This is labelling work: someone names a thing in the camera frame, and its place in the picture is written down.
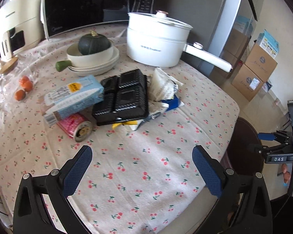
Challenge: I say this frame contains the pink drink can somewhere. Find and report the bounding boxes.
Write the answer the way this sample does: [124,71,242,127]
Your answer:
[56,113,93,143]

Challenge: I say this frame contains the light blue milk carton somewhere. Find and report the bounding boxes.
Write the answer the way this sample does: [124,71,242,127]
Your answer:
[38,75,104,126]

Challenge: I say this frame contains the white snack wrapper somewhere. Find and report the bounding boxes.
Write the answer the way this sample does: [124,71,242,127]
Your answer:
[126,101,169,132]
[148,68,183,102]

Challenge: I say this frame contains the torn blue small box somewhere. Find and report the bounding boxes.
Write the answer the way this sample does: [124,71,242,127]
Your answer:
[161,95,184,112]

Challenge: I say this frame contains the yellow foil snack wrapper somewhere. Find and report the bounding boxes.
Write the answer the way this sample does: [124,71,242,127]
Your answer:
[112,121,138,129]

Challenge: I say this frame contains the black plastic food tray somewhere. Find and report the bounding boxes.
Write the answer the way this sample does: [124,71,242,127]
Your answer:
[92,69,149,126]

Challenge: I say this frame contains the brown plastic trash bin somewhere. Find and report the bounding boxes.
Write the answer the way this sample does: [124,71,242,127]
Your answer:
[226,117,264,175]

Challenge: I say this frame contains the person's right hand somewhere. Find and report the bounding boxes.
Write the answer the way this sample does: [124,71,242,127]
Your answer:
[282,164,291,183]

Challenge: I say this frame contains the lower cardboard box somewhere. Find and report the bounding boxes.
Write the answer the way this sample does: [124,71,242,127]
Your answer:
[231,65,264,101]

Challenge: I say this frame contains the cardboard box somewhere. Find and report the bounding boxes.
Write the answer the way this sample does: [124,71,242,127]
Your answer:
[231,65,264,101]
[245,44,277,82]

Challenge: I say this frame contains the upper cardboard box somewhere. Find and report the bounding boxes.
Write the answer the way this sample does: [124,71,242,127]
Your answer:
[245,44,277,82]

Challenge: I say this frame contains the light blue product box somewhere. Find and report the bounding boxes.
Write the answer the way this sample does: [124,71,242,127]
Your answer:
[256,30,280,58]

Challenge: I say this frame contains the small orange fruit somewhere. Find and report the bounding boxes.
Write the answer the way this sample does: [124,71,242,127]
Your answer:
[19,75,29,87]
[22,80,33,92]
[14,89,26,101]

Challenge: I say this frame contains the cherry print tablecloth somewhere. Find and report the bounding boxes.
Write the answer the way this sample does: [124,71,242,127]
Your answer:
[0,30,239,233]

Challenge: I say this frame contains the wooden lid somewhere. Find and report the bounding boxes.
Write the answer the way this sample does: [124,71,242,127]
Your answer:
[0,57,18,74]

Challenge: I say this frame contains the stacked white plates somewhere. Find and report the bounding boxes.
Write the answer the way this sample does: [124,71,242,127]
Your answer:
[68,47,120,77]

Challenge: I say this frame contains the dark grey refrigerator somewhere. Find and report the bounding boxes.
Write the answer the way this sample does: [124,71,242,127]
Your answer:
[151,0,258,84]

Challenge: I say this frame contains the white electric cooking pot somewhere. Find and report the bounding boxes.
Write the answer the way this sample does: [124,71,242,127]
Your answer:
[127,11,232,72]

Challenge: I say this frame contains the dark green squash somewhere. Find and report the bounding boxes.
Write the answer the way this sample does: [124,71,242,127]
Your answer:
[78,30,111,55]

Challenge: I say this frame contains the cream air fryer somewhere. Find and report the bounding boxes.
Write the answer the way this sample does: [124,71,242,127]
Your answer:
[0,0,44,62]

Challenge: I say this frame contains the black microwave oven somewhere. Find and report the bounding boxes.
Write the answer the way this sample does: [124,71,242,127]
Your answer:
[41,0,154,39]

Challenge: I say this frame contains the cream handled bowl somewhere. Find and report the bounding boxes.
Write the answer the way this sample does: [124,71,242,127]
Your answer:
[55,40,115,72]

